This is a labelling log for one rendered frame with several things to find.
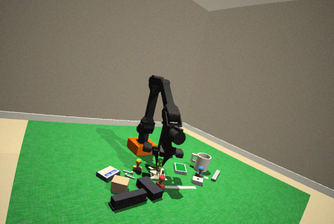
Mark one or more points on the rubber stamp with blue handle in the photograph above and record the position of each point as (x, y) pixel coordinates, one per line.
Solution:
(198, 174)

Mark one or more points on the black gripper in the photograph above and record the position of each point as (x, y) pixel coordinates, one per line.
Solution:
(148, 147)

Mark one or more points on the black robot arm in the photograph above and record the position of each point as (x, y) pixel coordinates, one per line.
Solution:
(170, 113)

